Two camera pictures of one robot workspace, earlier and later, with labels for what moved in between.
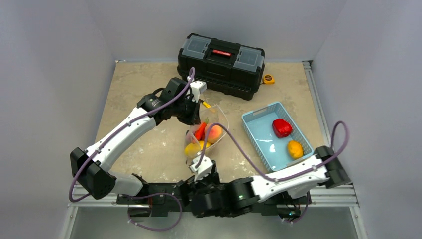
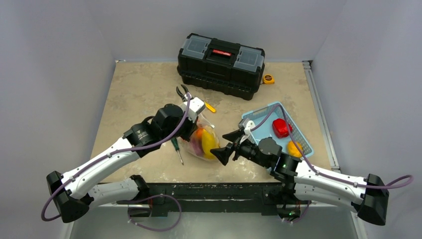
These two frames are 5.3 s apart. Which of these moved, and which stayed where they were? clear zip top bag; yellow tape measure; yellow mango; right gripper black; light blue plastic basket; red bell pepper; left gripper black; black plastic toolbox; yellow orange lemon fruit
Moved: right gripper black; left gripper black; clear zip top bag; yellow mango
Stayed: light blue plastic basket; red bell pepper; yellow tape measure; black plastic toolbox; yellow orange lemon fruit
